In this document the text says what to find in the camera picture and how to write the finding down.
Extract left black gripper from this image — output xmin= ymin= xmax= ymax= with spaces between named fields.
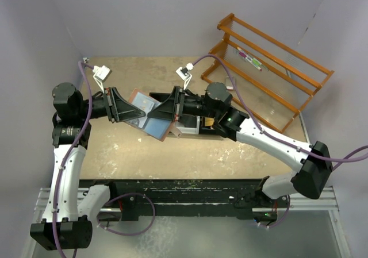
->
xmin=76 ymin=86 xmax=145 ymax=122

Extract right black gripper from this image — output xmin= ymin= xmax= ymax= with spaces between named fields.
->
xmin=148 ymin=87 xmax=219 ymax=122

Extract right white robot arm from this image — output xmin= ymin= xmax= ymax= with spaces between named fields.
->
xmin=148 ymin=82 xmax=332 ymax=207

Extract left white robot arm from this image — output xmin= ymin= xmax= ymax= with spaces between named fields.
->
xmin=30 ymin=83 xmax=146 ymax=251

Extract black bin with silver cards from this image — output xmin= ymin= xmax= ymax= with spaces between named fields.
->
xmin=149 ymin=92 xmax=175 ymax=108

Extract white bin with black cards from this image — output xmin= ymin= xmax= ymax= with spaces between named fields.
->
xmin=174 ymin=115 xmax=200 ymax=134

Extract black bin with gold cards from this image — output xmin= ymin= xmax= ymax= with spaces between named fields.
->
xmin=198 ymin=117 xmax=225 ymax=137

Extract gold cards pile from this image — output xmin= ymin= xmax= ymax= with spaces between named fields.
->
xmin=203 ymin=117 xmax=214 ymax=129

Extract markers on rack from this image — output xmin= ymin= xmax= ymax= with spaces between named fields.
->
xmin=236 ymin=47 xmax=262 ymax=71

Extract orange wooden rack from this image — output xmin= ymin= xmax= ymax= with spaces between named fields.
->
xmin=201 ymin=13 xmax=334 ymax=133

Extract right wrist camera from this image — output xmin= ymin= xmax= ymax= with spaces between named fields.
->
xmin=176 ymin=63 xmax=194 ymax=90

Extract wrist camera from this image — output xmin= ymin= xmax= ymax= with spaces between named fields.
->
xmin=176 ymin=63 xmax=194 ymax=90
xmin=92 ymin=66 xmax=112 ymax=93

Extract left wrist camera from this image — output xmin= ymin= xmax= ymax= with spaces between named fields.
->
xmin=92 ymin=66 xmax=112 ymax=93

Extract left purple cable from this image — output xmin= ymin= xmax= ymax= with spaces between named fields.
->
xmin=53 ymin=61 xmax=158 ymax=258

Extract purple cable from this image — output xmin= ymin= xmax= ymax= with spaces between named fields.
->
xmin=53 ymin=61 xmax=158 ymax=258
xmin=191 ymin=53 xmax=368 ymax=230

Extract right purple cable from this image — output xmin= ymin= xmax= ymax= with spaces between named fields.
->
xmin=191 ymin=53 xmax=368 ymax=230

